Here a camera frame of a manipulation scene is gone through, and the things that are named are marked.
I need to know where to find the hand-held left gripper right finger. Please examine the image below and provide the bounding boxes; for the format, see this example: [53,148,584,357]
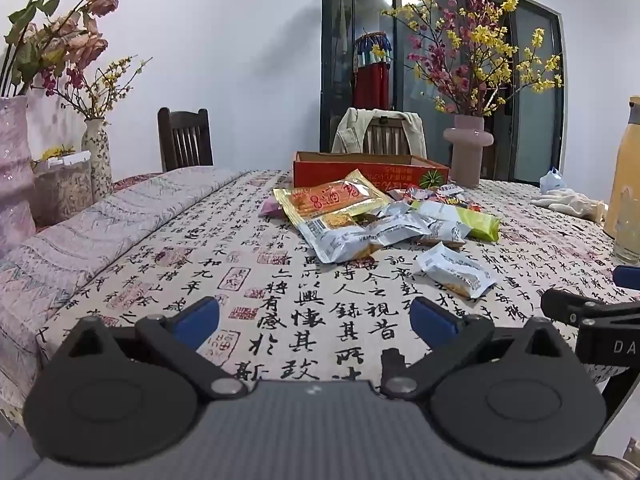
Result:
[380,296,586,401]

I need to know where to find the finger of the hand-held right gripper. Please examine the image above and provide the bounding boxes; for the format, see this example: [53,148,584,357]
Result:
[541,287,640,333]
[614,265,640,291]

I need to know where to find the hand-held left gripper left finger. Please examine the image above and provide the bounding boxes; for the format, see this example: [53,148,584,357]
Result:
[42,296,249,401]

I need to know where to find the white crisp snack packet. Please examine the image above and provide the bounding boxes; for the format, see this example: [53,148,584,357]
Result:
[417,242,496,301]

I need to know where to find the green snack packet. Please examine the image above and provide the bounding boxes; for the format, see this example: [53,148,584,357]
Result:
[452,207,501,244]

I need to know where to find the large white snack packet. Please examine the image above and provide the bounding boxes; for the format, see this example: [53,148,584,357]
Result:
[297,210,387,265]

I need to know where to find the orange cardboard box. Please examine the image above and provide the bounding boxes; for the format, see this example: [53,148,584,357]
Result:
[292,151,450,201]

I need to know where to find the clear drinking glass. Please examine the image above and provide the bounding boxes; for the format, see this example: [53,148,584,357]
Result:
[613,215,640,264]

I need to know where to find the white cloth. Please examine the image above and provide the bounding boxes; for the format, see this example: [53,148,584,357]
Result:
[529,187,609,224]

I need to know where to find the yellow bottle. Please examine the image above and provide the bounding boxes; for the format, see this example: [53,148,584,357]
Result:
[602,95,640,239]

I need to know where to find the blue white plastic bag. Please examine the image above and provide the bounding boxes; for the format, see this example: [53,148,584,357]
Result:
[539,167,566,194]

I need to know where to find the pink striped cloth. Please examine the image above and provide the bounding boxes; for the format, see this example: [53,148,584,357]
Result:
[0,167,251,413]

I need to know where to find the pile of small colourful candies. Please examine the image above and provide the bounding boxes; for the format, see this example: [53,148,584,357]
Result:
[387,184,482,211]

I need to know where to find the pink snack packet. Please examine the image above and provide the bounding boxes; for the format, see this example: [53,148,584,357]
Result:
[258,196,287,219]

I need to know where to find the gold snack packet red label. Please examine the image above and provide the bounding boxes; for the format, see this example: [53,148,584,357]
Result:
[272,170,392,233]

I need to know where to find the pink glass vase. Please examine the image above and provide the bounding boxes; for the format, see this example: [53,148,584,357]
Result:
[442,114,496,189]

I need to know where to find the dark wooden chair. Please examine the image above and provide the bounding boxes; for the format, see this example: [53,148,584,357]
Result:
[157,107,214,173]

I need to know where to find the floral patterned container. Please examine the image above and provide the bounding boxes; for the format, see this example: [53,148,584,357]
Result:
[32,157,94,229]

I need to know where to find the brown wooden chair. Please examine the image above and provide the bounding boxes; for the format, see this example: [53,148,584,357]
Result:
[361,114,412,156]

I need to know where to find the floral ceramic vase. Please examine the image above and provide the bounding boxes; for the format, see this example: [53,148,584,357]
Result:
[81,117,114,202]

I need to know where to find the beige jacket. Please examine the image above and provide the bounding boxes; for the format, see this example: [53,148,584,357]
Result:
[332,107,427,159]

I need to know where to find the white plastic box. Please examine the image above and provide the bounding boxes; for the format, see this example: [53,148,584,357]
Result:
[46,150,92,169]

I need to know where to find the large pink ribbed vase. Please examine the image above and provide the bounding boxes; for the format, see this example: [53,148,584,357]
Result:
[0,95,37,258]

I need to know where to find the red hanging garment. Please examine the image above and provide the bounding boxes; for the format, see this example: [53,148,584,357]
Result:
[352,31,394,111]

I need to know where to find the yellow flower twigs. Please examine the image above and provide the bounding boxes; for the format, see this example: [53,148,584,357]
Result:
[47,55,152,122]

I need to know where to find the yellow and pink flower branches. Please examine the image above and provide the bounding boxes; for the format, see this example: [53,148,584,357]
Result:
[381,0,566,117]

